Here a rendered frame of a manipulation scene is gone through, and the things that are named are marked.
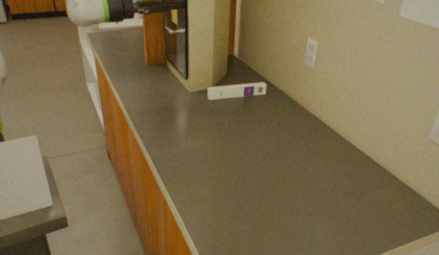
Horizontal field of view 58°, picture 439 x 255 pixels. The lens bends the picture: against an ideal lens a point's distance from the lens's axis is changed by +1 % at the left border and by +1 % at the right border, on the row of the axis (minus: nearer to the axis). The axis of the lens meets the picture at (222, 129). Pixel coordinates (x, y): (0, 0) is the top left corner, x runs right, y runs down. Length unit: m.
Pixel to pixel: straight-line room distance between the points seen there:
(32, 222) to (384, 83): 1.12
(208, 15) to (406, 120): 0.85
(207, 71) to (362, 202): 0.88
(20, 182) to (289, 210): 0.72
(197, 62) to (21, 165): 0.88
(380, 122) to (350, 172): 0.20
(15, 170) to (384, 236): 0.96
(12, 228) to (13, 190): 0.10
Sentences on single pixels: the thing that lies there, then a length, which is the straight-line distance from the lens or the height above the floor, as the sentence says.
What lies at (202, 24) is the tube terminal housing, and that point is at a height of 1.24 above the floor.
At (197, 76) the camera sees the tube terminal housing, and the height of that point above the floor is 1.01.
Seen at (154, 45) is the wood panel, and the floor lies 1.04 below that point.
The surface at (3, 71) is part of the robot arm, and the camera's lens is 1.09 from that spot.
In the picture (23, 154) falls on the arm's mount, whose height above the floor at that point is 1.12.
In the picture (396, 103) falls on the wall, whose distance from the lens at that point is 1.36.
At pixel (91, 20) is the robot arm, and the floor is 1.29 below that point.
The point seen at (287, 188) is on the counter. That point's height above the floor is 0.94.
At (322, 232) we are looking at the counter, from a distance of 1.10.
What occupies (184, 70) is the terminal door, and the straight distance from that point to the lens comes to 1.73.
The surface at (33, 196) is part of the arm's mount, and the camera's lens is 1.17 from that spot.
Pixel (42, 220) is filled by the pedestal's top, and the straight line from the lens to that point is 1.16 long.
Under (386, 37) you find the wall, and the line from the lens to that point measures 1.36.
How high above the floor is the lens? 1.69
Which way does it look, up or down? 31 degrees down
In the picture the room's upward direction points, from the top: 2 degrees clockwise
